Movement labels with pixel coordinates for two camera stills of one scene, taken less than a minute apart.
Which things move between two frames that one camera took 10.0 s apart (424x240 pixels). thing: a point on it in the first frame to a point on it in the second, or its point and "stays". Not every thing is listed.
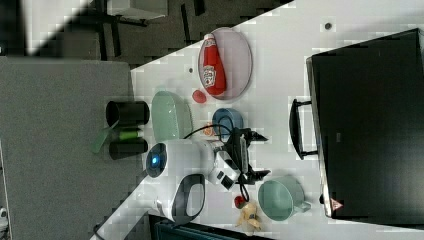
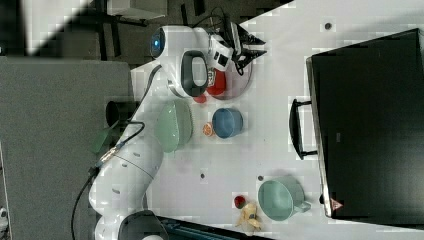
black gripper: [237, 147] to [236, 36]
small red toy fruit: [239, 202] stays
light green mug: [280, 198] stays
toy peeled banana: [249, 211] stays
